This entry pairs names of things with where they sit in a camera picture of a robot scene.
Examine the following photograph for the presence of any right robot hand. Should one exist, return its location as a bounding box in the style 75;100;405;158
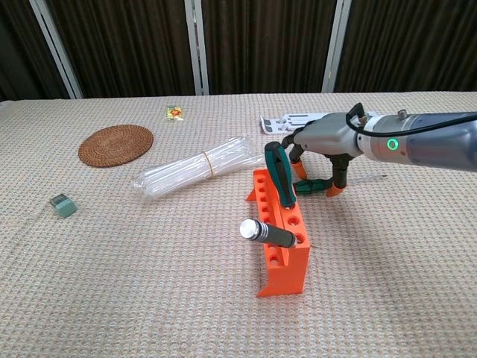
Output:
281;111;364;198

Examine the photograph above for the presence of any long green black screwdriver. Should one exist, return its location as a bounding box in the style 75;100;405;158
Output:
293;174;388;195

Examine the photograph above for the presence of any short green black screwdriver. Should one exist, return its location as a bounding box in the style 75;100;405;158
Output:
264;141;298;209

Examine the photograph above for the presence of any black silver precision screwdriver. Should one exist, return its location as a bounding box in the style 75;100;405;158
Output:
239;219;321;251

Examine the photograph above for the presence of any orange tool holder rack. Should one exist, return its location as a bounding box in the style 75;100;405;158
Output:
244;167;311;298

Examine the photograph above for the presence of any white folded laptop stand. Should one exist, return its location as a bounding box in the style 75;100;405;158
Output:
259;110;377;136

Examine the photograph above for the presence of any clear plastic tube bundle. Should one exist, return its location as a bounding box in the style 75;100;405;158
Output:
133;136;268;204

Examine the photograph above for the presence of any round woven rattan coaster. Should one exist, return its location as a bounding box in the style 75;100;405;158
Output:
78;124;154;168

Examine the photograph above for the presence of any beige woven tablecloth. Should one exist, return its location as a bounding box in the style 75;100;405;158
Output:
0;90;477;358

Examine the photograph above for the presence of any small green box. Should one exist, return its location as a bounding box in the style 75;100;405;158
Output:
49;193;78;219

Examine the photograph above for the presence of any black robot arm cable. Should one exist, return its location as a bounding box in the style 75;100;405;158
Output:
345;103;477;134

